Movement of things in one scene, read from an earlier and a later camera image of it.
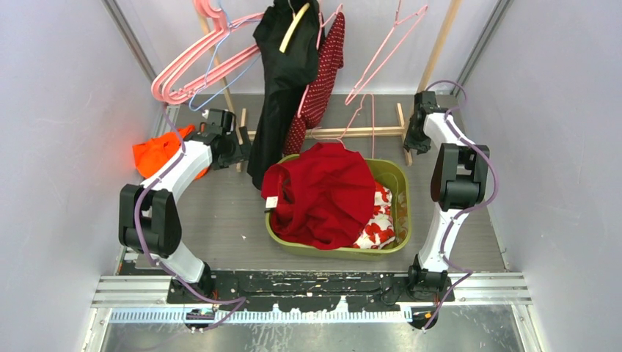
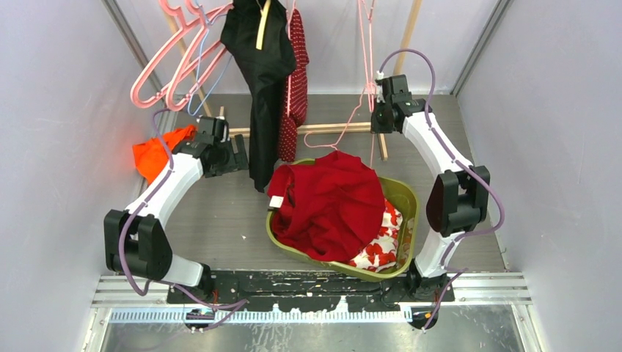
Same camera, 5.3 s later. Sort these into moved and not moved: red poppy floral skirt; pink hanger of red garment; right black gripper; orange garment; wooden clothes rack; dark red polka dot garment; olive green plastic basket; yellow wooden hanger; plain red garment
Moved: red poppy floral skirt; dark red polka dot garment; yellow wooden hanger; olive green plastic basket; pink hanger of red garment; wooden clothes rack; right black gripper
Not moved: plain red garment; orange garment
